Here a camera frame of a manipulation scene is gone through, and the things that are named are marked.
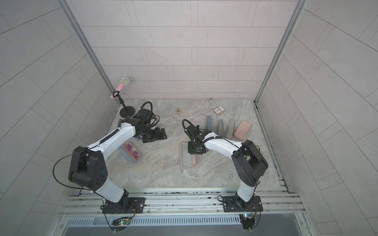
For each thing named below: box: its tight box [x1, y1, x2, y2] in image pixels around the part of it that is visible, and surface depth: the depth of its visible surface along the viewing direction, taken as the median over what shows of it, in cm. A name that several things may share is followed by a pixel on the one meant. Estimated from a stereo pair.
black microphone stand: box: [112, 90, 136, 118], surface depth 110 cm
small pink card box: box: [213, 105, 226, 116], surface depth 111 cm
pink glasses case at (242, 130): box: [233, 119, 252, 141], surface depth 100 cm
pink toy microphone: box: [110, 76, 130, 99], surface depth 95 cm
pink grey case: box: [179, 141, 196, 168], surface depth 85 cm
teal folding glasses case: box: [226, 120, 235, 141], surface depth 95 cm
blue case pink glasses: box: [118, 141, 142, 163], surface depth 88 cm
